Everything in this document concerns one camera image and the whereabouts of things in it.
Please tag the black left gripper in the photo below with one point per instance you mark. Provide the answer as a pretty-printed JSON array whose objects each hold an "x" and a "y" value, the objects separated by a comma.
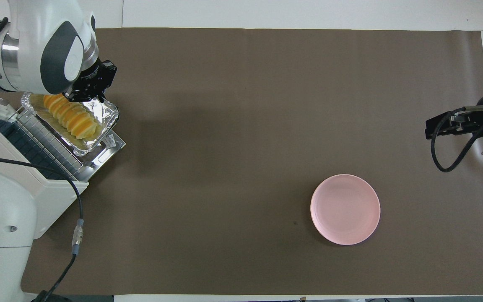
[{"x": 97, "y": 79}]

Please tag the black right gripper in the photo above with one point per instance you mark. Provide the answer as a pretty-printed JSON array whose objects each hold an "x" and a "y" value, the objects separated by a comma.
[{"x": 455, "y": 126}]

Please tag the aluminium foil tray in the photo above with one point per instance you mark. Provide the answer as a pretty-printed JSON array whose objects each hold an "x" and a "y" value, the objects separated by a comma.
[{"x": 103, "y": 115}]

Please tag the sliced golden bread loaf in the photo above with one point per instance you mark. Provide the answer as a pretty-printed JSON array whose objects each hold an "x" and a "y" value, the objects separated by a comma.
[{"x": 74, "y": 119}]

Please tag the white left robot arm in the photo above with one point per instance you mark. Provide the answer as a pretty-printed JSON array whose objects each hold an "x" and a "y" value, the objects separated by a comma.
[{"x": 36, "y": 42}]

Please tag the chrome glass oven door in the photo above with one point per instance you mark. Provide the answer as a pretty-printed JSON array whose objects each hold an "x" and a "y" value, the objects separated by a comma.
[{"x": 113, "y": 144}]

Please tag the white toaster oven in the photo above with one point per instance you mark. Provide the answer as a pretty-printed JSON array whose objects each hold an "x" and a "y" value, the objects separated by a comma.
[{"x": 57, "y": 201}]

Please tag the pink round plate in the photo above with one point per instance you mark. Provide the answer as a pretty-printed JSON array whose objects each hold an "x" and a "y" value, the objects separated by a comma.
[{"x": 342, "y": 209}]

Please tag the brown table mat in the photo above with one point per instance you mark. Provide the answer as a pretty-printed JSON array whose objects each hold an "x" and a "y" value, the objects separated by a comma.
[{"x": 241, "y": 167}]

